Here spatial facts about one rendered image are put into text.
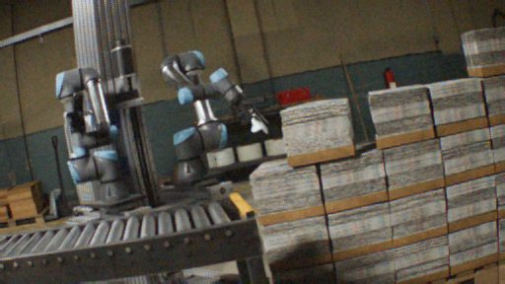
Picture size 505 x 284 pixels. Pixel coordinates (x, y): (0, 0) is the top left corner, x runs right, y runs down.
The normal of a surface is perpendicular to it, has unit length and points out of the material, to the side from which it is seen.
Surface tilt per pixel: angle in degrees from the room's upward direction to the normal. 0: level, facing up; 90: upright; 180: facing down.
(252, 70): 90
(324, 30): 90
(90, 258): 90
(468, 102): 90
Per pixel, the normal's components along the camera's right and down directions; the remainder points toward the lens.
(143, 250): 0.14, 0.05
